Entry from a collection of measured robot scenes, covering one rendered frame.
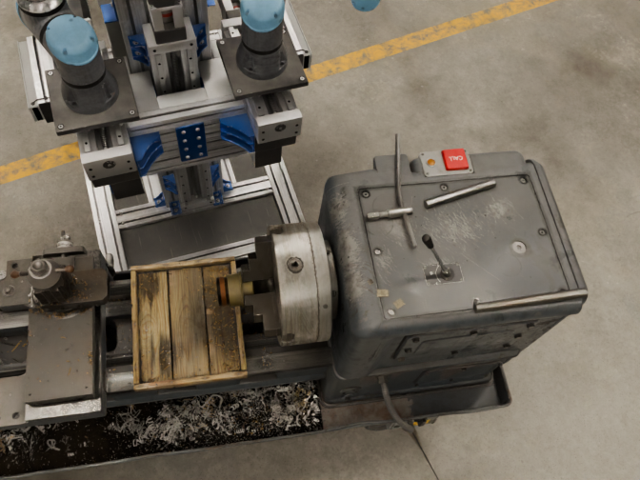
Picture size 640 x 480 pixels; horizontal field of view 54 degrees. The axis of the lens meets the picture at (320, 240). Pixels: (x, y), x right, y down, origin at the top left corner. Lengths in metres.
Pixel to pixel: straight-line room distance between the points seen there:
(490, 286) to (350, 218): 0.37
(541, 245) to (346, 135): 1.78
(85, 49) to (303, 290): 0.81
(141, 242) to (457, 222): 1.50
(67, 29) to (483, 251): 1.16
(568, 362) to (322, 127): 1.62
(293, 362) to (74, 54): 0.99
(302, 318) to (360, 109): 2.00
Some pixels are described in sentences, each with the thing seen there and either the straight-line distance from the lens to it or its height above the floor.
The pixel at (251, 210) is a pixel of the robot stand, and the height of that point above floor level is 0.21.
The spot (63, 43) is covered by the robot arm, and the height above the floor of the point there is 1.39.
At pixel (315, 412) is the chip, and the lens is 2.05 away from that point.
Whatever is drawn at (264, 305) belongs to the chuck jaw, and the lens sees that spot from 1.59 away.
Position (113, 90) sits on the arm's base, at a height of 1.19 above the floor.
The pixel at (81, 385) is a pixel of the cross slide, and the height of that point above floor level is 0.97.
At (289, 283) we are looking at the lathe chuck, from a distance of 1.48.
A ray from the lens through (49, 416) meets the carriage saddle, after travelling 1.78.
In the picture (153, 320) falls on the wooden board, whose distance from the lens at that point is 1.84.
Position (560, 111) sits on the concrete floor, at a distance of 3.71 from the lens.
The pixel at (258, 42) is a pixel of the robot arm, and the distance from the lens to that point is 1.81.
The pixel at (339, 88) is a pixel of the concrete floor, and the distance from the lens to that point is 3.43.
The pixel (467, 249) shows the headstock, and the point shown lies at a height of 1.26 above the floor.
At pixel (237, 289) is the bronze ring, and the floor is 1.12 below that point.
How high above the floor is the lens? 2.59
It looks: 63 degrees down
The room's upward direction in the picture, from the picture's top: 12 degrees clockwise
